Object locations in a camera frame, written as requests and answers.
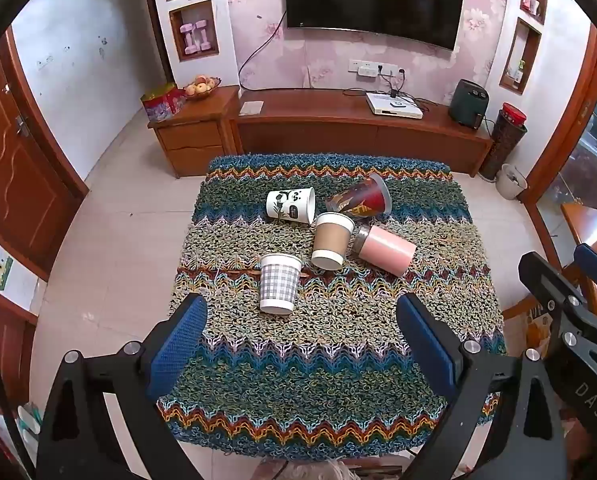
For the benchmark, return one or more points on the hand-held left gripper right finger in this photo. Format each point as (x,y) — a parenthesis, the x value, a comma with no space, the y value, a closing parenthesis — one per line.
(428,345)

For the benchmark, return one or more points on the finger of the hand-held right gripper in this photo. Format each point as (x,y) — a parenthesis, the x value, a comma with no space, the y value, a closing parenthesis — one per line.
(543,275)
(595,267)

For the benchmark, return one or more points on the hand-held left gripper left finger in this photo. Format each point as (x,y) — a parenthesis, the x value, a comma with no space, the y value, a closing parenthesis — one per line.
(178,345)

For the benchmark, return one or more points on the pink tumbler cup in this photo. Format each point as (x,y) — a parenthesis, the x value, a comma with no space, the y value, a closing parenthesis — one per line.
(386,252)

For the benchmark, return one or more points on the grey plaid paper cup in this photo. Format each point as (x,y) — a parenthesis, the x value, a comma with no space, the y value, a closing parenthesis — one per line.
(278,285)

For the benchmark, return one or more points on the brown sleeved paper cup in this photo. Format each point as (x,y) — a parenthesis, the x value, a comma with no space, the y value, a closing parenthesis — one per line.
(331,240)

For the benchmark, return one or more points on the red patterned plastic cup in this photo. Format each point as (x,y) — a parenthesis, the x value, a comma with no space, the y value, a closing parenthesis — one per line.
(358,200)

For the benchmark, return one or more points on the white panda print cup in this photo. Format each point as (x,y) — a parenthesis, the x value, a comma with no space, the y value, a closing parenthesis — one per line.
(293,205)

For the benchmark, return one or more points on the yellow snack bag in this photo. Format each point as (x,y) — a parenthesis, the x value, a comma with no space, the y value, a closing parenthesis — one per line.
(539,327)

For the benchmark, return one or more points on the white waste bin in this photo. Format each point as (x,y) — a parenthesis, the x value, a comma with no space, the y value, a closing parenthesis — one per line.
(510,182)

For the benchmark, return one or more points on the colourful zigzag knitted table cloth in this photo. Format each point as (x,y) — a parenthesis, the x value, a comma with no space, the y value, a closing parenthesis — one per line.
(328,360)

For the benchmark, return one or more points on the black canister with red lid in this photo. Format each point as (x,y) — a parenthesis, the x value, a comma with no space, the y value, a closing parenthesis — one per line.
(503,145)

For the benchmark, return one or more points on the wood framed glass door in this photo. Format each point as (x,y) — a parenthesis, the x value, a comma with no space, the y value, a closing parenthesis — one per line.
(578,125)

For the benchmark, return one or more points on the white fluffy fur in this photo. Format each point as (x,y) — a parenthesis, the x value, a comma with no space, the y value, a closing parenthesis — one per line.
(313,471)

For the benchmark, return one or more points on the dark green kitchen appliance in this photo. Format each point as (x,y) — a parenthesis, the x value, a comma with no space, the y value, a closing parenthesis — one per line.
(468,105)

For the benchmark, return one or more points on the wooden drawer side cabinet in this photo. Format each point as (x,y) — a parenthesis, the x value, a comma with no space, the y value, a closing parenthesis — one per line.
(193,140)

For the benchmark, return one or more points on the white set-top box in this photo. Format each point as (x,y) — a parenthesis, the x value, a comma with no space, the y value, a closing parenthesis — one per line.
(393,105)

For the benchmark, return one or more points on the long wooden television cabinet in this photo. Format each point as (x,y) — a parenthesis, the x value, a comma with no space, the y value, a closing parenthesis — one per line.
(328,130)

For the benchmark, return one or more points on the red tin box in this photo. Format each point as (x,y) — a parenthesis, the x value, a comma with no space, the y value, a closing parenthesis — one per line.
(163,102)

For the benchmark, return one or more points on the brown wooden door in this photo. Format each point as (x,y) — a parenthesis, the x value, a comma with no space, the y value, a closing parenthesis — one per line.
(18,160)

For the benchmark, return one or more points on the small paper card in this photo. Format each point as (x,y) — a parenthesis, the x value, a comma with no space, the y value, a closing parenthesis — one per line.
(252,107)

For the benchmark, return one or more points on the bowl of fruit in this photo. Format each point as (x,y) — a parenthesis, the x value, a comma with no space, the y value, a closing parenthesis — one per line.
(202,88)

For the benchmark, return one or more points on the pink dumbbell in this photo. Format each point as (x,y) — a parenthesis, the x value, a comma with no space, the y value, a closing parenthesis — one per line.
(188,39)
(204,34)

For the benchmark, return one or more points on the white wall socket strip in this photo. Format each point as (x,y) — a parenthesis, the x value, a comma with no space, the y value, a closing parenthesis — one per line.
(373,68)

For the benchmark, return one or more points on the white wall shelf unit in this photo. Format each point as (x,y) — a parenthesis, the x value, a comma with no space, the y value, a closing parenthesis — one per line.
(508,5)
(228,20)

